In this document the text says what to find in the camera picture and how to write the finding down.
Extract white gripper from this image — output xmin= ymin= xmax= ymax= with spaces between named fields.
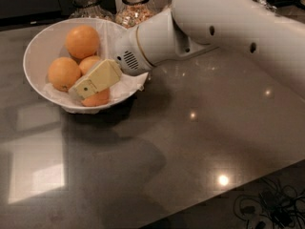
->
xmin=69 ymin=27 xmax=153 ymax=100

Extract orange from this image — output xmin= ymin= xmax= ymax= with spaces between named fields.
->
xmin=65 ymin=25 xmax=100 ymax=59
xmin=81 ymin=89 xmax=110 ymax=107
xmin=48 ymin=57 xmax=82 ymax=92
xmin=79 ymin=55 xmax=100 ymax=74

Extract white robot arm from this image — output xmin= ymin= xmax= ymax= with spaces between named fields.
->
xmin=69 ymin=0 xmax=305 ymax=99

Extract white bowl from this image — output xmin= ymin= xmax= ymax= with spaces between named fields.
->
xmin=23 ymin=18 xmax=148 ymax=115

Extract white paper bowl liner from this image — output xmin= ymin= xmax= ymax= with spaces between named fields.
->
xmin=37 ymin=19 xmax=148 ymax=115

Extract glass carafe mixed grains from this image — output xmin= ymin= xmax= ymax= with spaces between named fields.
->
xmin=115 ymin=0 xmax=156 ymax=28

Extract glass carafe far left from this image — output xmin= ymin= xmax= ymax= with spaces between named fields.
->
xmin=70 ymin=0 xmax=113 ymax=21

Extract clear plastic bag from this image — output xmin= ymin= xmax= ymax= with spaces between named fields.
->
xmin=253 ymin=0 xmax=277 ymax=12

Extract black cable bundle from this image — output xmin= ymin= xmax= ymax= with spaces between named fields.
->
xmin=234 ymin=177 xmax=305 ymax=229

